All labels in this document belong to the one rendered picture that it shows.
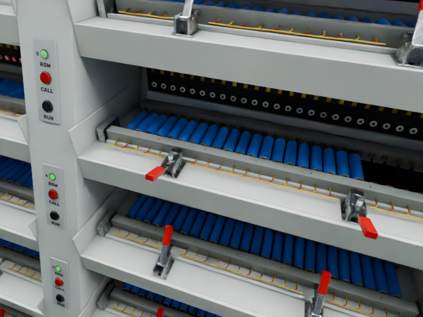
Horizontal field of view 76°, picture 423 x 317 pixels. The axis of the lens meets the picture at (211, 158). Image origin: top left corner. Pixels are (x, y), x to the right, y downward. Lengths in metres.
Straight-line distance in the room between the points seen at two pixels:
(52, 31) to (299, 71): 0.35
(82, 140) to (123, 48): 0.17
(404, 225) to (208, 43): 0.35
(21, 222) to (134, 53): 0.44
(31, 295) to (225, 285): 0.48
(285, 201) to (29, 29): 0.45
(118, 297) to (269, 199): 0.45
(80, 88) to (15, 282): 0.54
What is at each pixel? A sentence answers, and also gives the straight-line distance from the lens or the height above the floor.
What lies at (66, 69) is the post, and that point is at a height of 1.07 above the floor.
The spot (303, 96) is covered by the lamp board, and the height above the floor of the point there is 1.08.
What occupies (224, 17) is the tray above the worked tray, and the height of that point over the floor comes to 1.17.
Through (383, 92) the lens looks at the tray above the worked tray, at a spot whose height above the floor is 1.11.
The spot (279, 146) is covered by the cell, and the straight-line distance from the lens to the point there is 0.47.
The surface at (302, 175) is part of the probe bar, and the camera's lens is 0.42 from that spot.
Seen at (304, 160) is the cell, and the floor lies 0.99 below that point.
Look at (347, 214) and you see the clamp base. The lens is 0.41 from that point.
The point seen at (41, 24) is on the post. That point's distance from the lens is 0.50.
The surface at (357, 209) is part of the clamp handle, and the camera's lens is 0.40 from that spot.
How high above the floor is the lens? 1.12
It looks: 20 degrees down
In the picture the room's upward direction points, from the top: 9 degrees clockwise
